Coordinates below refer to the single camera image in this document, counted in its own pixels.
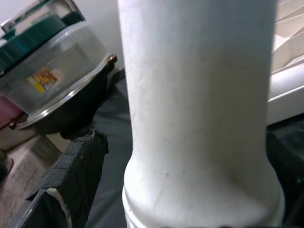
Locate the dark green round lid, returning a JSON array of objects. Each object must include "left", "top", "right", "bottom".
[{"left": 0, "top": 9, "right": 84, "bottom": 72}]

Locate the beige patterned cloth cover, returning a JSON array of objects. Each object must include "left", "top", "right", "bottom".
[{"left": 0, "top": 134, "right": 63, "bottom": 210}]

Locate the black tablecloth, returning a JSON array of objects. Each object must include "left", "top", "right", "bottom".
[{"left": 84, "top": 68, "right": 134, "bottom": 228}]

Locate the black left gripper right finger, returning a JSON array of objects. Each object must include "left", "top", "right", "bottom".
[{"left": 266, "top": 132, "right": 304, "bottom": 228}]

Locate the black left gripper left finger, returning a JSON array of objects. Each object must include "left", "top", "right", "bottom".
[{"left": 4, "top": 129, "right": 109, "bottom": 228}]

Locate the pink plastic container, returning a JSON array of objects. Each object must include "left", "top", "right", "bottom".
[{"left": 0, "top": 96, "right": 21, "bottom": 128}]

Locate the clear plastic storage box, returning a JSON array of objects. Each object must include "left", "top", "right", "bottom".
[{"left": 0, "top": 23, "right": 113, "bottom": 115}]

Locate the black round basin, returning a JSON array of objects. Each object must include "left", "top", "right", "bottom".
[{"left": 18, "top": 54, "right": 119, "bottom": 140}]

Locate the white plastic table leg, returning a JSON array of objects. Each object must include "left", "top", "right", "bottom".
[{"left": 117, "top": 0, "right": 286, "bottom": 228}]

